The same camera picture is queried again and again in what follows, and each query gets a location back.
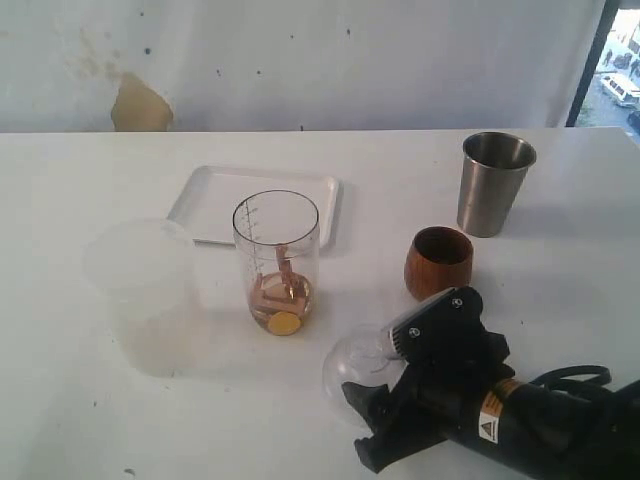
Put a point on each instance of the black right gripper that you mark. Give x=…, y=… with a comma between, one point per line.
x=456, y=386

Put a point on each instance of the clear plastic shaker lid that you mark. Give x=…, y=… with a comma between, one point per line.
x=359, y=357

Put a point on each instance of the wooden pieces and coins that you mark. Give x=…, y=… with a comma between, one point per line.
x=281, y=300

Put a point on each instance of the brown wooden cup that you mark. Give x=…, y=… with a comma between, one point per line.
x=439, y=258

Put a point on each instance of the clear plastic shaker body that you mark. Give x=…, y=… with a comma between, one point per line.
x=276, y=235

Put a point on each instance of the stainless steel cup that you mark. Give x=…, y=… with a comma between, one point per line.
x=494, y=167

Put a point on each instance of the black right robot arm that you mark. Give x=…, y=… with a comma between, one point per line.
x=563, y=425

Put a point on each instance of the silver metal tray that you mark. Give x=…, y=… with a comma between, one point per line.
x=207, y=201

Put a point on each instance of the translucent plastic cup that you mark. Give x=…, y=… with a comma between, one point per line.
x=145, y=270

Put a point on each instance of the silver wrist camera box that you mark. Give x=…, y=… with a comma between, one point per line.
x=434, y=324

